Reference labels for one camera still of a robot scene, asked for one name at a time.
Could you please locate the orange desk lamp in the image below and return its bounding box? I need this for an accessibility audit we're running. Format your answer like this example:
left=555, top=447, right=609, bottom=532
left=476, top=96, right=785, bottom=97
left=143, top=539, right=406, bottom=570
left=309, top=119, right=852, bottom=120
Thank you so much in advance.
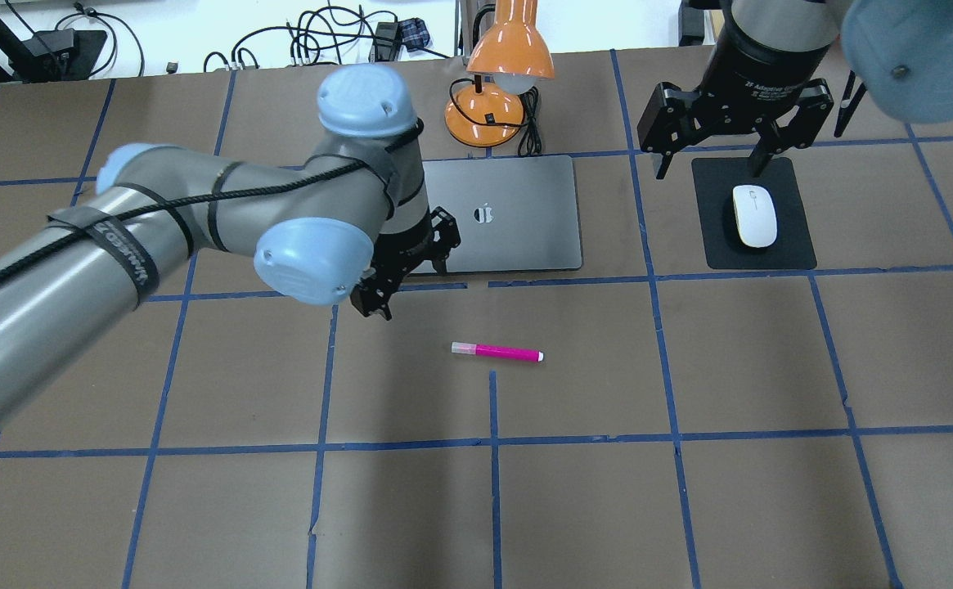
left=443, top=1, right=555, bottom=148

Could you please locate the black power adapter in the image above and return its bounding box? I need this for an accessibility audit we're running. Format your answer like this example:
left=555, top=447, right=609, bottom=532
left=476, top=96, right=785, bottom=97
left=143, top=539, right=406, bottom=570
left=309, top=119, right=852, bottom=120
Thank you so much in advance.
left=368, top=21, right=402, bottom=63

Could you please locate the white computer mouse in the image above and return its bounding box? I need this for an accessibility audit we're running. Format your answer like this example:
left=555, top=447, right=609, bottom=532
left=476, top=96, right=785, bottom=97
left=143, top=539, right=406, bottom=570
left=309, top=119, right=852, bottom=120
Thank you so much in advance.
left=731, top=184, right=778, bottom=249

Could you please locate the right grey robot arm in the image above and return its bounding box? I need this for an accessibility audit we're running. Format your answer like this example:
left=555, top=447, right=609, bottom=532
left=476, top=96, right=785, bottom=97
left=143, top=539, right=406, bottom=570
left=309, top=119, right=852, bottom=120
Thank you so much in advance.
left=637, top=1, right=953, bottom=178

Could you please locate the black stand background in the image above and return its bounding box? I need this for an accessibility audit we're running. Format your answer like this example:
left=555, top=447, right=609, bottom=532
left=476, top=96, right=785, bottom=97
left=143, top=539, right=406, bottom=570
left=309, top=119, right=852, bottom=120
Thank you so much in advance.
left=0, top=1, right=118, bottom=83

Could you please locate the pink marker pen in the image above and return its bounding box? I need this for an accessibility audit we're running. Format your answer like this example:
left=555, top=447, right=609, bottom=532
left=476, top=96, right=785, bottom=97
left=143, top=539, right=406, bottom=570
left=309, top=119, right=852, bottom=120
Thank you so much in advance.
left=450, top=340, right=545, bottom=364

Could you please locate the black mousepad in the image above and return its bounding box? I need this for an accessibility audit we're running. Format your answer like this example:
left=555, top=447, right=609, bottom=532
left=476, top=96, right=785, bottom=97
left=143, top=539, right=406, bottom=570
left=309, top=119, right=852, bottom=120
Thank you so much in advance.
left=690, top=158, right=816, bottom=271

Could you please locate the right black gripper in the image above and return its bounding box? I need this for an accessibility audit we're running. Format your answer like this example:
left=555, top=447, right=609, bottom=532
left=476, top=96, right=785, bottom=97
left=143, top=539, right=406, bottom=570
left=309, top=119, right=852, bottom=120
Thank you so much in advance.
left=637, top=21, right=834, bottom=180

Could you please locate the black lamp power cable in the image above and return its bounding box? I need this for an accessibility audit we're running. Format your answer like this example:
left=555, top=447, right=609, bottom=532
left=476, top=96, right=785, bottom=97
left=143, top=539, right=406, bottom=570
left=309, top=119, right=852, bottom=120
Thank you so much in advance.
left=448, top=75, right=544, bottom=158

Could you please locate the black cable bundle background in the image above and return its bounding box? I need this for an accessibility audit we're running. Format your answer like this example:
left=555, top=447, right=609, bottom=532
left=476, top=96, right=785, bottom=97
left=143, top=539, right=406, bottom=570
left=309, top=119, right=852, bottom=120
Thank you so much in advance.
left=196, top=1, right=460, bottom=72

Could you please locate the silver grey laptop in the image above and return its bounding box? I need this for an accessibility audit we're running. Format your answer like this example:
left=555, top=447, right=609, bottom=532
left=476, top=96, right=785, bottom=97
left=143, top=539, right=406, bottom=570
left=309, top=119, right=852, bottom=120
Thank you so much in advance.
left=424, top=155, right=583, bottom=275

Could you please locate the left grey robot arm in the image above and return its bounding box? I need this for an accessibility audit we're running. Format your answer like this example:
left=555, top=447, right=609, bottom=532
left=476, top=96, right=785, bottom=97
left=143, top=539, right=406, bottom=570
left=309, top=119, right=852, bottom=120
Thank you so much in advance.
left=0, top=64, right=461, bottom=431

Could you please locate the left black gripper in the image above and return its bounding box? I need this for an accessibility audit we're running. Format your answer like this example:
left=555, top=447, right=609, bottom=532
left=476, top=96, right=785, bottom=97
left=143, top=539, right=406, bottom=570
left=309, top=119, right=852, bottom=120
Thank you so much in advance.
left=349, top=209, right=461, bottom=321

